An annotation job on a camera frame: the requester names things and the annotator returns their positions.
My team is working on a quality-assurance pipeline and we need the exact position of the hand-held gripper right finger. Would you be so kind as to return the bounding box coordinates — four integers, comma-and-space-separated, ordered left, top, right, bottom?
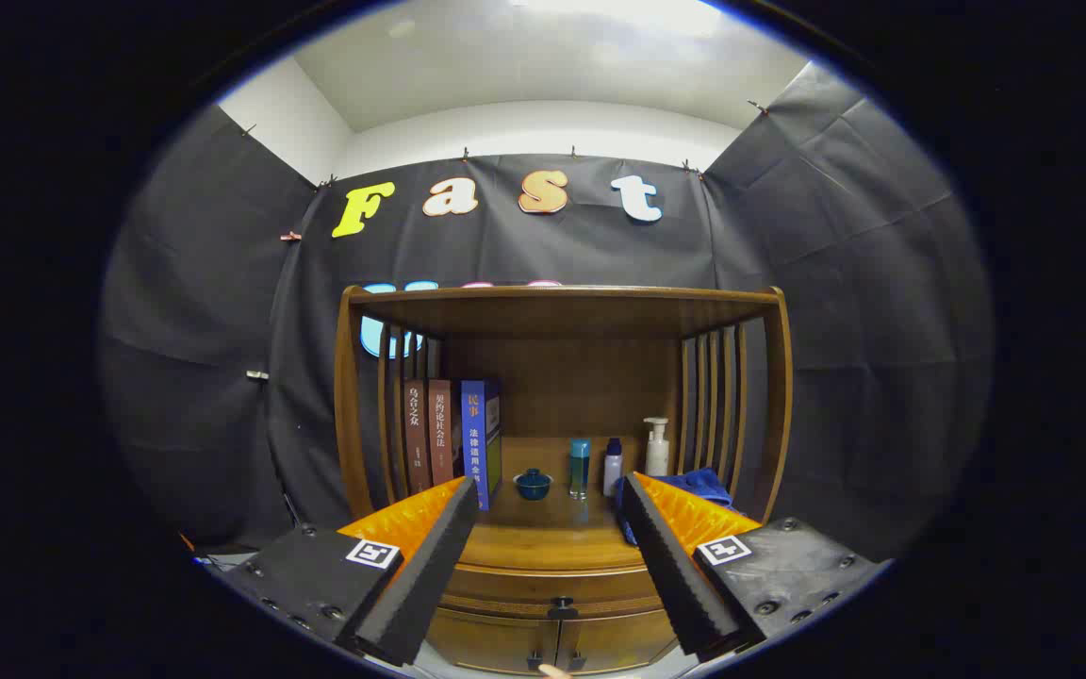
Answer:
618, 472, 888, 661

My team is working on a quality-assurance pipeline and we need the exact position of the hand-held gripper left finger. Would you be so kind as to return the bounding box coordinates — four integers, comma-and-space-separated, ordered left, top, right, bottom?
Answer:
222, 474, 480, 668

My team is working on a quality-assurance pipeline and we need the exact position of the wooden drawer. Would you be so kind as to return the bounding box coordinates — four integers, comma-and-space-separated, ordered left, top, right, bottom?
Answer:
437, 564, 668, 621

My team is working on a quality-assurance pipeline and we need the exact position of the wooden cabinet door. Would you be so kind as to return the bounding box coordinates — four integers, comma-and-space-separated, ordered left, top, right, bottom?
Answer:
559, 608, 681, 672
425, 608, 560, 675

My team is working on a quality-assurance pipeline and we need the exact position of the wooden cabinet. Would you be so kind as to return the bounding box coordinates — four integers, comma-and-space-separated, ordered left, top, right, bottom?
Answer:
334, 283, 794, 675

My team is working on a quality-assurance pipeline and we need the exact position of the blue folded towel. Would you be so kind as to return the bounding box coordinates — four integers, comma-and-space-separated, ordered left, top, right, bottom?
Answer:
614, 468, 734, 546

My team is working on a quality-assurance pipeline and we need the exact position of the white pump bottle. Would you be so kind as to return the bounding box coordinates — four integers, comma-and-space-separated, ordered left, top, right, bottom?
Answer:
643, 417, 671, 478

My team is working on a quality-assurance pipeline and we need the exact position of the brown book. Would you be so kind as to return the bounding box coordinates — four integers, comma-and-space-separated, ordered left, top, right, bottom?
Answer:
402, 379, 433, 496
427, 379, 457, 487

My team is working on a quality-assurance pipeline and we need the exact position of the blue book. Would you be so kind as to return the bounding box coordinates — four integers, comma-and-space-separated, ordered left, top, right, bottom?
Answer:
460, 379, 503, 511

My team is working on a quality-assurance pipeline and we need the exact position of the black backdrop cloth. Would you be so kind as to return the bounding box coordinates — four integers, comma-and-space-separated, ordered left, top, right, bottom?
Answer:
98, 64, 995, 567

